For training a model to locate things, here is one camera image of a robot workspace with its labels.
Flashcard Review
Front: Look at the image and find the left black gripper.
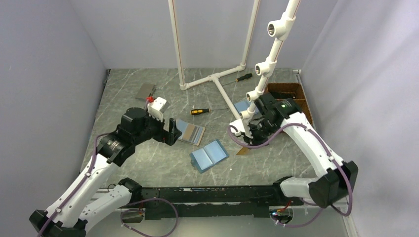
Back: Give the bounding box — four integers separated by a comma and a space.
133, 106, 181, 145

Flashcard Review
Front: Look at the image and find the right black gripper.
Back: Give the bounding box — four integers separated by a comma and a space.
243, 118, 279, 149

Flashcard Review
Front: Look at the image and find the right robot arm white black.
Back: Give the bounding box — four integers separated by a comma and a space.
247, 94, 359, 208

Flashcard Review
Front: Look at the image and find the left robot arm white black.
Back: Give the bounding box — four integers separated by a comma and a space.
29, 107, 182, 237

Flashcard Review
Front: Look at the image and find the open blue card holder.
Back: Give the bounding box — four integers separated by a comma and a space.
189, 139, 229, 173

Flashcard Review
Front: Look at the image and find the grey card holder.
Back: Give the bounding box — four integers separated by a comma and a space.
135, 83, 156, 101

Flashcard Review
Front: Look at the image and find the black item in basket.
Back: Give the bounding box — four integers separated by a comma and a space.
271, 91, 297, 100

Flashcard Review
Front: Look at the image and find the brown wicker basket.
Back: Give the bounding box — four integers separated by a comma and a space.
264, 82, 314, 125

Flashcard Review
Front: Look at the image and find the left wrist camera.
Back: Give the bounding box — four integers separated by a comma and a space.
145, 96, 169, 122

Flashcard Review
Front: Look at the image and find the blue card holder behind post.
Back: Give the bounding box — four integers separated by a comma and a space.
234, 99, 251, 114

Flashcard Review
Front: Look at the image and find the white pvc pipe frame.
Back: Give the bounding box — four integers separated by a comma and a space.
168, 0, 260, 119

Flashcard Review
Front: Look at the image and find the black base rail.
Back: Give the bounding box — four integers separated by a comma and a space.
123, 183, 303, 220

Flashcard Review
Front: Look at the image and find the aluminium frame rail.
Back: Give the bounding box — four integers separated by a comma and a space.
52, 188, 357, 237

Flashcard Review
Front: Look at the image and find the white pvc pipe post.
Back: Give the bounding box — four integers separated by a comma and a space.
241, 0, 301, 121

